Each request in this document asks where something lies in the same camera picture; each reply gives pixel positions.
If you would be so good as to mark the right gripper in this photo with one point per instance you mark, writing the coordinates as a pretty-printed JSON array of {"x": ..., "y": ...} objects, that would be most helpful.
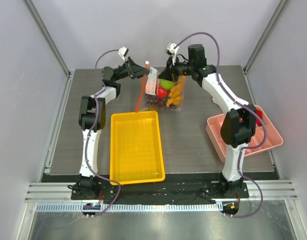
[{"x": 171, "y": 68}]

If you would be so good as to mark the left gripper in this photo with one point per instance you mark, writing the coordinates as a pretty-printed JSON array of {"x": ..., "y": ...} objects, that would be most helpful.
[{"x": 137, "y": 71}]

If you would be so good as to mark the clear zip top bag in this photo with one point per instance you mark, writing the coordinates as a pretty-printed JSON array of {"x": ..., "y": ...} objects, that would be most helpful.
[{"x": 149, "y": 85}]

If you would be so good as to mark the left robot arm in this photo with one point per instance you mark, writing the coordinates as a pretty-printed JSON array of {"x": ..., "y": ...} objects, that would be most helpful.
[{"x": 92, "y": 120}]

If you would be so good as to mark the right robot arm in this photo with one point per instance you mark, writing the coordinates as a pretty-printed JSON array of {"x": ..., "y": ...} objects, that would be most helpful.
[{"x": 239, "y": 124}]

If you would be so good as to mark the green fake apple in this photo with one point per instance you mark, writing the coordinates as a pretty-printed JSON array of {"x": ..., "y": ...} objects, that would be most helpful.
[{"x": 166, "y": 84}]

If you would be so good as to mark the red fake fruit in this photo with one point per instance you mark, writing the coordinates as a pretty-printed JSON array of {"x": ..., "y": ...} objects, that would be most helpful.
[{"x": 162, "y": 93}]

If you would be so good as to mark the purple fake grapes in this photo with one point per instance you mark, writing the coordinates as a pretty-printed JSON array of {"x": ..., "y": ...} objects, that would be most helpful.
[{"x": 155, "y": 103}]

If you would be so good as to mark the yellow plastic tray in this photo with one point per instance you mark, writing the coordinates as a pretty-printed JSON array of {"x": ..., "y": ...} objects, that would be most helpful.
[{"x": 136, "y": 153}]

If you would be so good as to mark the red object in organizer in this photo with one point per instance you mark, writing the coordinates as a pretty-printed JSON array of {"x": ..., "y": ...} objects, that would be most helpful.
[{"x": 258, "y": 116}]

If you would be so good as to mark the pink divided organizer box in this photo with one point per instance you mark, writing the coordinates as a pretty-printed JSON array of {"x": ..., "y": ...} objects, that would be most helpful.
[{"x": 273, "y": 138}]

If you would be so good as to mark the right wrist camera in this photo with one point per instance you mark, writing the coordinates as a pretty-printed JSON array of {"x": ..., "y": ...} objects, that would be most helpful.
[{"x": 172, "y": 50}]

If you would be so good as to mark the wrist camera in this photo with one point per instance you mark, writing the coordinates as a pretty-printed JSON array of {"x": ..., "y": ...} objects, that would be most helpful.
[
  {"x": 122, "y": 52},
  {"x": 172, "y": 50}
]

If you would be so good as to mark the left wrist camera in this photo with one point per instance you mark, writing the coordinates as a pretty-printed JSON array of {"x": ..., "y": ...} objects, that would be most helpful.
[{"x": 122, "y": 52}]

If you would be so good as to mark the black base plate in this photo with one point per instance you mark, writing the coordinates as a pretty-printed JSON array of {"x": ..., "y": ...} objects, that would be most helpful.
[{"x": 176, "y": 189}]

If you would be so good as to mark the white slotted cable duct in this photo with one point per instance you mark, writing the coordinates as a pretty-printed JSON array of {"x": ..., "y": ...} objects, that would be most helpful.
[{"x": 90, "y": 207}]

